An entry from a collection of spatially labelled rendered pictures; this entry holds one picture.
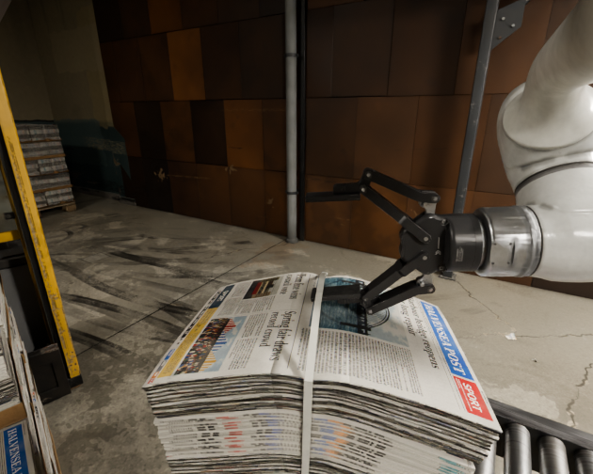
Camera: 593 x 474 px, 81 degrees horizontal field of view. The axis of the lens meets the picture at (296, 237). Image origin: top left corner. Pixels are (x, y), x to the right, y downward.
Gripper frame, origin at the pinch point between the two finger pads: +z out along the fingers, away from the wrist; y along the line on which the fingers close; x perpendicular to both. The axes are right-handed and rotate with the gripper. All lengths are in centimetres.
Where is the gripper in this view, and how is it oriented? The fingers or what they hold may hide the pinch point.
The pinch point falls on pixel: (317, 245)
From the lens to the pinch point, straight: 47.9
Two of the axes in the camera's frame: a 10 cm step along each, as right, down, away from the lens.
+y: 0.7, 9.5, 3.1
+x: 1.4, -3.2, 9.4
